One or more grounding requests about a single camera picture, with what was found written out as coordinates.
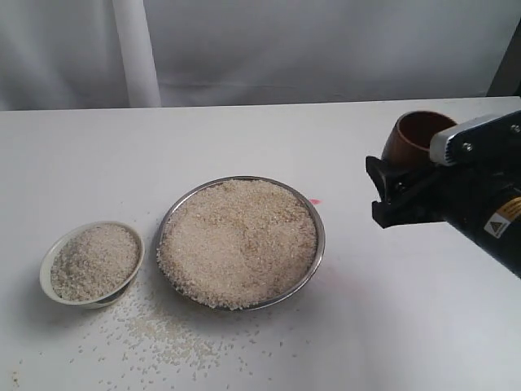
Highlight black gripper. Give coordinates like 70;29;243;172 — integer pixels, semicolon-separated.
366;111;520;276

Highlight brown wooden cup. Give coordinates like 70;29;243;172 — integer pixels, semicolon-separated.
381;111;457;169

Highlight rice heap on plate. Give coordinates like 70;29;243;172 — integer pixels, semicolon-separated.
156;178;318;310

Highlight spilled rice grains on table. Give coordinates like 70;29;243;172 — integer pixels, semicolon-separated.
68;283;311;390

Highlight white ceramic bowl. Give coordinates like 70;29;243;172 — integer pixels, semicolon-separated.
39;221;145;309

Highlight white backdrop curtain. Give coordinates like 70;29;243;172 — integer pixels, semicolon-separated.
1;1;520;110

